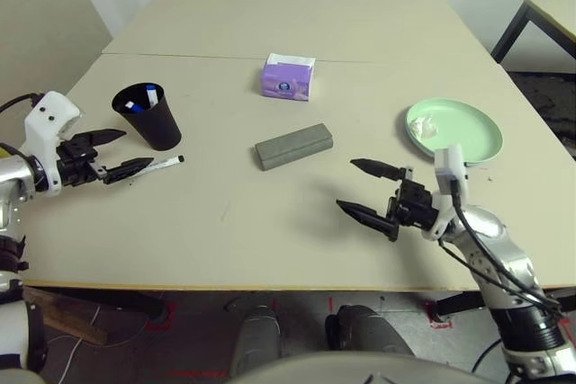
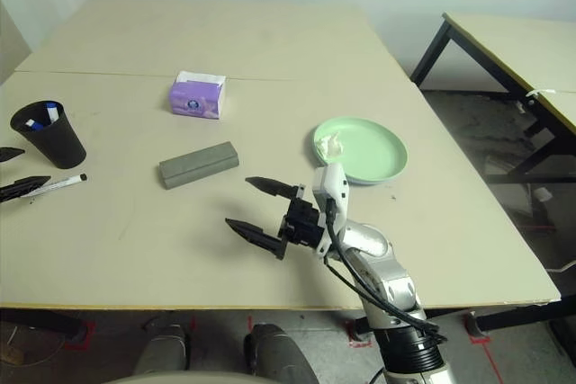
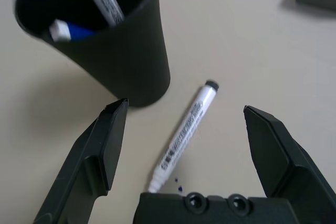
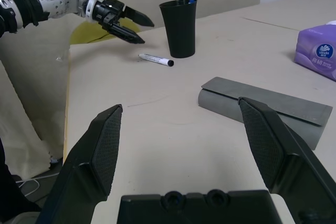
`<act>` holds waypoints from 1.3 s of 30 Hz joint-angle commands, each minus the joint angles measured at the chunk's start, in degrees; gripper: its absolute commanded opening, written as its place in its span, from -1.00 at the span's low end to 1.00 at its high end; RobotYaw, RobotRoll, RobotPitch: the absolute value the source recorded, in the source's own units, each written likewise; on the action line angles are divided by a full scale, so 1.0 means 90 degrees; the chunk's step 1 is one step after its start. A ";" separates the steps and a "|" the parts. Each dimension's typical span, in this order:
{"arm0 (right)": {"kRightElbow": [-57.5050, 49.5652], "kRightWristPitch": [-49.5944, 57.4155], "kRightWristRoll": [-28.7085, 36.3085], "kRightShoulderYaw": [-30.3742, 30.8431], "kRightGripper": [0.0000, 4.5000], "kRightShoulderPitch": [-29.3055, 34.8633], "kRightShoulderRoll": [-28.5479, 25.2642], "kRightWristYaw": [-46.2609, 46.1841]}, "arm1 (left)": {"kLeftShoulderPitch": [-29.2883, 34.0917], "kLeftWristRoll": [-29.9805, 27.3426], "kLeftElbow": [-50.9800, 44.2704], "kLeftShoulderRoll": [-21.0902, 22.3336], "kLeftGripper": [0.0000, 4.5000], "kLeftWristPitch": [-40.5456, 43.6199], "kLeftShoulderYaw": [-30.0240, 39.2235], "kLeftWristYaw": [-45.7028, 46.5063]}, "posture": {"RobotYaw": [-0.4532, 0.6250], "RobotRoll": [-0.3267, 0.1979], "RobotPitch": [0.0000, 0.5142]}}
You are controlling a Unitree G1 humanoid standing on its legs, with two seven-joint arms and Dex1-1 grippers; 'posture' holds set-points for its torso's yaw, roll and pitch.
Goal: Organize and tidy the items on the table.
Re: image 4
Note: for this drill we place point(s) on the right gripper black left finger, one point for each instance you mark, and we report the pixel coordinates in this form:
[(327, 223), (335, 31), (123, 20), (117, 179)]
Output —
[(86, 161)]

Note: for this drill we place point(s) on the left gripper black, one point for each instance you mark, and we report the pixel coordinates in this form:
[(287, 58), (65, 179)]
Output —
[(109, 14)]

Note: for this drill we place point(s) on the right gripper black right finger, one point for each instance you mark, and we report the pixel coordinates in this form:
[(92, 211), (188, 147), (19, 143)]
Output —
[(286, 155)]

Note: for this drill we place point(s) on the black capped white marker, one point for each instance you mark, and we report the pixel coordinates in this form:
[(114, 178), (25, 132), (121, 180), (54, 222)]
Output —
[(155, 59)]

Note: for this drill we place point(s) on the grey glasses case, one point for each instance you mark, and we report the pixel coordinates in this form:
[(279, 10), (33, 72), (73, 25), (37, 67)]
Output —
[(262, 103)]

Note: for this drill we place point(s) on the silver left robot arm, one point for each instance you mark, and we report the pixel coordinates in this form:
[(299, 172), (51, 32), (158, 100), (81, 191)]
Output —
[(47, 1)]

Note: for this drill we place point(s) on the black plastic cup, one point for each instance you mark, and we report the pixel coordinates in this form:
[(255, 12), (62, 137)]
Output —
[(181, 30)]

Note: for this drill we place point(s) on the yellow plate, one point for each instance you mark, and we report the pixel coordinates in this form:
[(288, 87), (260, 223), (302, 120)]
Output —
[(84, 33)]

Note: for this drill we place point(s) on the beige hanging cloth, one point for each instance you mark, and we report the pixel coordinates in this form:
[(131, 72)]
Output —
[(21, 129)]

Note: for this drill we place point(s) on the purple tissue pack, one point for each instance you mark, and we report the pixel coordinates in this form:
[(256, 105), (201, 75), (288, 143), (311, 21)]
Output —
[(317, 51)]

